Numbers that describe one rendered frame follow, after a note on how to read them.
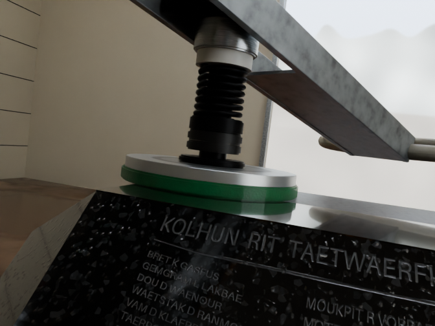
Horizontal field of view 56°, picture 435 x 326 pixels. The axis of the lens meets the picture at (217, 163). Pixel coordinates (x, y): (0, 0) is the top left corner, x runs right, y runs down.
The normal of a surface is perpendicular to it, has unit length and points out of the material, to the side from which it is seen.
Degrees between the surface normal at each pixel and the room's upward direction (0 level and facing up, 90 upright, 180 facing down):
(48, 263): 55
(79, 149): 90
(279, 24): 90
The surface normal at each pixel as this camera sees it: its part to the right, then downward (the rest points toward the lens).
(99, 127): -0.28, 0.02
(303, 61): 0.66, 0.12
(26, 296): -0.63, -0.64
